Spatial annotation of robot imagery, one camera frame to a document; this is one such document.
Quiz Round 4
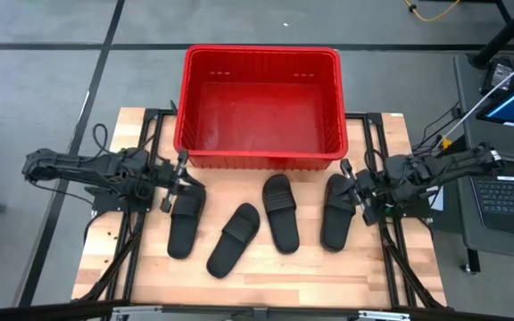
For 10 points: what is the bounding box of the black table leg caster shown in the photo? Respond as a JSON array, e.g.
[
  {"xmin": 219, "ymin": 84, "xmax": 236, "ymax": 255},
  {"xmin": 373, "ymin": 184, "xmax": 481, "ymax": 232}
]
[{"xmin": 460, "ymin": 247, "xmax": 483, "ymax": 276}]

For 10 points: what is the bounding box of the black power adapter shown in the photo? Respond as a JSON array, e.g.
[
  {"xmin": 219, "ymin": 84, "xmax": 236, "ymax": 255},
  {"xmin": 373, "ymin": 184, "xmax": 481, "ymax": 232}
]
[{"xmin": 479, "ymin": 56, "xmax": 514, "ymax": 97}]

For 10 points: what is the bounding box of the yellow cable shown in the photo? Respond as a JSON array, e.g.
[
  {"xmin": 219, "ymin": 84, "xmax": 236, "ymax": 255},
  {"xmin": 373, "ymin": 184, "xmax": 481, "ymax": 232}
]
[{"xmin": 402, "ymin": 0, "xmax": 461, "ymax": 23}]

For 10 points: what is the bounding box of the thin black stand leg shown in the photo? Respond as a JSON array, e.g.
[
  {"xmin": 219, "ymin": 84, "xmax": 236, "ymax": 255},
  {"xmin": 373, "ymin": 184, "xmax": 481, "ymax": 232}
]
[{"xmin": 495, "ymin": 0, "xmax": 514, "ymax": 60}]

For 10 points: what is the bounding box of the white cable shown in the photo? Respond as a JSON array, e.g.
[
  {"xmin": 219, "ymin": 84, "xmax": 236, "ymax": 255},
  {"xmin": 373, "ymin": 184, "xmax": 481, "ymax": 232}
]
[{"xmin": 435, "ymin": 48, "xmax": 514, "ymax": 149}]

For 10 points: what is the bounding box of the thick black stand pole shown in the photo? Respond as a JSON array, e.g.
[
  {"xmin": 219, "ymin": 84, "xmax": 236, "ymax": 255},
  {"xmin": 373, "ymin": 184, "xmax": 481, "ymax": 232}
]
[{"xmin": 468, "ymin": 0, "xmax": 514, "ymax": 70}]

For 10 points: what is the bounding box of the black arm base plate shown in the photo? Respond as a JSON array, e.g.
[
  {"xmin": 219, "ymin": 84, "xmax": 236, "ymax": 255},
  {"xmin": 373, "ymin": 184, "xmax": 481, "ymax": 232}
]
[
  {"xmin": 90, "ymin": 185, "xmax": 155, "ymax": 214},
  {"xmin": 370, "ymin": 195, "xmax": 435, "ymax": 220}
]

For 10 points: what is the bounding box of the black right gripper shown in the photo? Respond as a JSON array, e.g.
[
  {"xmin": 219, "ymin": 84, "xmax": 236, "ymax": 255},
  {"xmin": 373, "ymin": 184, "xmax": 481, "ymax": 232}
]
[{"xmin": 329, "ymin": 158, "xmax": 381, "ymax": 226}]

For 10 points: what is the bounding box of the black foam slide sandal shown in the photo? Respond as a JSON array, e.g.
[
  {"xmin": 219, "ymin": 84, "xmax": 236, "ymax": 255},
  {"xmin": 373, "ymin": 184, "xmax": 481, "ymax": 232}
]
[
  {"xmin": 319, "ymin": 173, "xmax": 357, "ymax": 253},
  {"xmin": 261, "ymin": 173, "xmax": 301, "ymax": 255},
  {"xmin": 166, "ymin": 184, "xmax": 207, "ymax": 260},
  {"xmin": 206, "ymin": 202, "xmax": 261, "ymax": 280}
]

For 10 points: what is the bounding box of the white paper sheet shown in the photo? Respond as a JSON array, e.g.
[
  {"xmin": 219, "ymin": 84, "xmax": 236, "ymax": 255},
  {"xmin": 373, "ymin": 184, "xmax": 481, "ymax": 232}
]
[{"xmin": 426, "ymin": 185, "xmax": 445, "ymax": 212}]

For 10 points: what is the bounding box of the black aluminium frame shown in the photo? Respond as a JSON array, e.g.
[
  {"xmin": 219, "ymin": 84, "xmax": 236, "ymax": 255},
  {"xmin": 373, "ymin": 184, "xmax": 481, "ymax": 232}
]
[
  {"xmin": 71, "ymin": 101, "xmax": 178, "ymax": 309},
  {"xmin": 344, "ymin": 111, "xmax": 448, "ymax": 311}
]

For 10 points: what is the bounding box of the red plastic bin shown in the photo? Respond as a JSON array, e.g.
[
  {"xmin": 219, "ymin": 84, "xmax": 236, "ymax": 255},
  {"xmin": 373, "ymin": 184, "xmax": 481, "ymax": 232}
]
[{"xmin": 172, "ymin": 44, "xmax": 350, "ymax": 172}]

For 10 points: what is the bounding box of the black cables bundle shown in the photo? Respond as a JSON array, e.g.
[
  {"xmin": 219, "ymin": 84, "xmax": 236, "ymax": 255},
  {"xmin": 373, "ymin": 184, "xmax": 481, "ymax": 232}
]
[{"xmin": 410, "ymin": 100, "xmax": 464, "ymax": 157}]

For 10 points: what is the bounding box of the black front rail bar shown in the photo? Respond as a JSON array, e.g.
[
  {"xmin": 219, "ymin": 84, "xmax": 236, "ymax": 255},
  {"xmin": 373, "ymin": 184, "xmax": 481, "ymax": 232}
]
[{"xmin": 0, "ymin": 299, "xmax": 514, "ymax": 321}]

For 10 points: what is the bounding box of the laptop computer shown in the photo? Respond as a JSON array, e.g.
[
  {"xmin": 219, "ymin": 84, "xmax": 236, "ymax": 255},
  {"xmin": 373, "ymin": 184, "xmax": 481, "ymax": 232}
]
[{"xmin": 452, "ymin": 53, "xmax": 514, "ymax": 264}]

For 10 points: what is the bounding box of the black laptop keyboard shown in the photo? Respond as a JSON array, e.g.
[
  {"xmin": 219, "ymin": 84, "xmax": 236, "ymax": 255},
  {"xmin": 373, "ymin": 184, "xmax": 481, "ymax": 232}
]
[{"xmin": 469, "ymin": 160, "xmax": 514, "ymax": 240}]

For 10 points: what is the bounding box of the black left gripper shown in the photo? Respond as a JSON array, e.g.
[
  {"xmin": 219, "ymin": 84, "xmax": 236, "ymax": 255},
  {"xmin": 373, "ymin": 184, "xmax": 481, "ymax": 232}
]
[{"xmin": 151, "ymin": 150, "xmax": 206, "ymax": 213}]

